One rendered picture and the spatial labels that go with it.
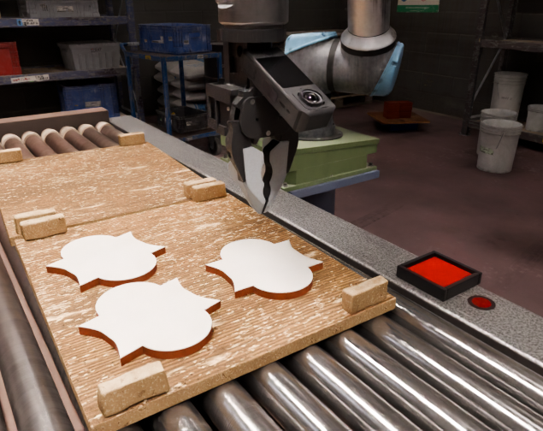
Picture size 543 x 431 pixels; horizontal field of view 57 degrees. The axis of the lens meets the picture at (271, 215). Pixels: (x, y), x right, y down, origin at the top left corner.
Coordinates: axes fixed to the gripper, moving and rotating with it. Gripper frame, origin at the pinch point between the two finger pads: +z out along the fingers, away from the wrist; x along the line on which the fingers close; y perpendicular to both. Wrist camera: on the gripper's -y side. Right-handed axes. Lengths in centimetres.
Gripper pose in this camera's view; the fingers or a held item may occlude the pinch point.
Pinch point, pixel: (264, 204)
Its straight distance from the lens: 60.3
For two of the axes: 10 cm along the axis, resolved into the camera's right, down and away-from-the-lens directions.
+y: -5.5, -3.4, 7.7
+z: 0.0, 9.2, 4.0
